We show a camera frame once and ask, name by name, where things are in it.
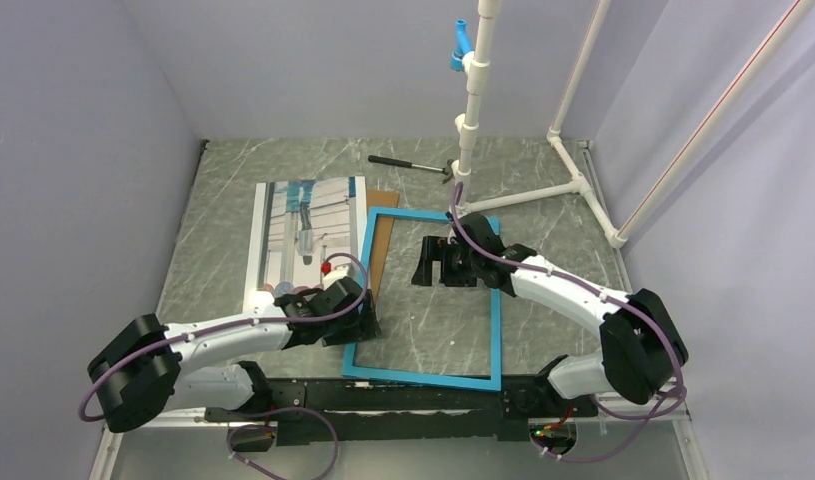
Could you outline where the white PVC pipe stand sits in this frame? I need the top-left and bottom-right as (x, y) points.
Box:
(449, 1), (815, 249)

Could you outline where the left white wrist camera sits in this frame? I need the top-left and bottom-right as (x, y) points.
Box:
(321, 260), (358, 290)

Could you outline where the blue wooden picture frame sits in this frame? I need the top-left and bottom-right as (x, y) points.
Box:
(341, 206), (503, 392)

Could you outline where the blue pipe fitting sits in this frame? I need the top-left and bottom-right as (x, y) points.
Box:
(450, 19), (473, 72)

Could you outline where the brown cardboard backing board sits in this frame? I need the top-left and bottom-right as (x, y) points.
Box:
(367, 188), (400, 299)

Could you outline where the black handled hammer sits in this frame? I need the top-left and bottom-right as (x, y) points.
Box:
(367, 155), (454, 184)

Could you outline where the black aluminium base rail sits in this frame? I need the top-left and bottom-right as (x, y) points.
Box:
(102, 374), (687, 446)

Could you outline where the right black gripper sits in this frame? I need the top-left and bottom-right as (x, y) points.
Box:
(411, 236), (481, 287)

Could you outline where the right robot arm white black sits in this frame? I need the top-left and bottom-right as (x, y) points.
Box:
(412, 234), (688, 415)

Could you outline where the printed photo with white border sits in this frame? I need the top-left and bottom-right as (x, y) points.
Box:
(243, 176), (367, 311)

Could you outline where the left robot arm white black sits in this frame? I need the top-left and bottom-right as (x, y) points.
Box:
(78, 277), (380, 433)

